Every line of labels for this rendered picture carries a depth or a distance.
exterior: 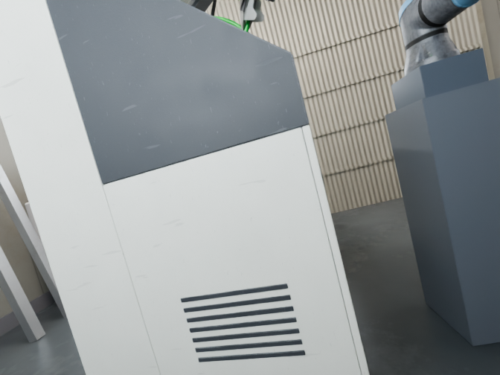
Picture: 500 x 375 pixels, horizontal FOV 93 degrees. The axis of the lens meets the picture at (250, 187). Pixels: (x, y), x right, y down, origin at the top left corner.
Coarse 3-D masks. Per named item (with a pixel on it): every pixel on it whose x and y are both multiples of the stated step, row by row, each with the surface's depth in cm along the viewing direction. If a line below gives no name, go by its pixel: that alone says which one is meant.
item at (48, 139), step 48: (0, 0) 66; (0, 48) 68; (48, 48) 65; (0, 96) 70; (48, 96) 67; (48, 144) 69; (48, 192) 71; (96, 192) 67; (48, 240) 73; (96, 240) 69; (96, 288) 72; (96, 336) 74; (144, 336) 70
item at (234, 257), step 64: (128, 192) 65; (192, 192) 61; (256, 192) 58; (320, 192) 54; (128, 256) 68; (192, 256) 63; (256, 256) 60; (320, 256) 56; (192, 320) 66; (256, 320) 62; (320, 320) 58
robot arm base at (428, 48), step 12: (420, 36) 76; (432, 36) 74; (444, 36) 74; (408, 48) 80; (420, 48) 76; (432, 48) 74; (444, 48) 73; (456, 48) 73; (408, 60) 80; (420, 60) 76; (432, 60) 74; (408, 72) 80
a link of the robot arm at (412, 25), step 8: (408, 0) 76; (416, 0) 74; (400, 8) 79; (408, 8) 76; (416, 8) 73; (400, 16) 80; (408, 16) 77; (416, 16) 74; (424, 16) 72; (400, 24) 81; (408, 24) 77; (416, 24) 75; (424, 24) 73; (432, 24) 72; (440, 24) 72; (408, 32) 78; (416, 32) 76; (424, 32) 75; (408, 40) 79
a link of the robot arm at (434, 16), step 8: (424, 0) 70; (432, 0) 68; (440, 0) 66; (448, 0) 64; (456, 0) 63; (464, 0) 62; (472, 0) 62; (424, 8) 71; (432, 8) 69; (440, 8) 67; (448, 8) 66; (456, 8) 65; (464, 8) 65; (432, 16) 70; (440, 16) 69; (448, 16) 68
